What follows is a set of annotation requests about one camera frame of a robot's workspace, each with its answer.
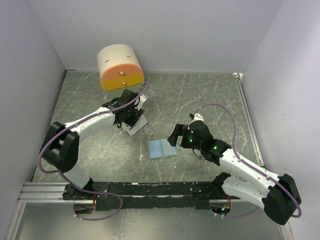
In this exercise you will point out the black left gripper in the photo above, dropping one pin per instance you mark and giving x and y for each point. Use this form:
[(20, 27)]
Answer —
[(130, 121)]

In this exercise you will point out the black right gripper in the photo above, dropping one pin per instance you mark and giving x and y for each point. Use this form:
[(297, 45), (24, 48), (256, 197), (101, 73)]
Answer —
[(182, 130)]

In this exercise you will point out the white card tray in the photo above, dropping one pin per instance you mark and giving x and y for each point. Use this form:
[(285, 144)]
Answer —
[(133, 129)]

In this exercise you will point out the green card holder book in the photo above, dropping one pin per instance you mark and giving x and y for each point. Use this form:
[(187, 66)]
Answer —
[(161, 149)]

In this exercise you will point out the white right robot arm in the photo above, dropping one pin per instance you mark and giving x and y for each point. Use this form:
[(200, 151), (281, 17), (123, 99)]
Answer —
[(277, 195)]

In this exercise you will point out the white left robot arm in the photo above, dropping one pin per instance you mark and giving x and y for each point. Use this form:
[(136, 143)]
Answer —
[(60, 147)]

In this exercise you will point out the round mini drawer cabinet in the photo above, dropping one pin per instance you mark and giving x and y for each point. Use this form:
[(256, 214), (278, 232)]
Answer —
[(119, 68)]

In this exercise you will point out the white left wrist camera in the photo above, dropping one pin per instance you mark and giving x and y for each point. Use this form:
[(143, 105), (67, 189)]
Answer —
[(139, 103)]

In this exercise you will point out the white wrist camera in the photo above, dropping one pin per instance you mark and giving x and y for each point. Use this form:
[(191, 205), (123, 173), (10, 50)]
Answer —
[(196, 117), (139, 103)]

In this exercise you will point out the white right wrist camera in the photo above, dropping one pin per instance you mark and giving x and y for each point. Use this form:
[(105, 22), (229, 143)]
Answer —
[(196, 117)]

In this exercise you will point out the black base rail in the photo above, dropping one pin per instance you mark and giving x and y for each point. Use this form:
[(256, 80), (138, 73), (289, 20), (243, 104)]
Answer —
[(149, 195)]

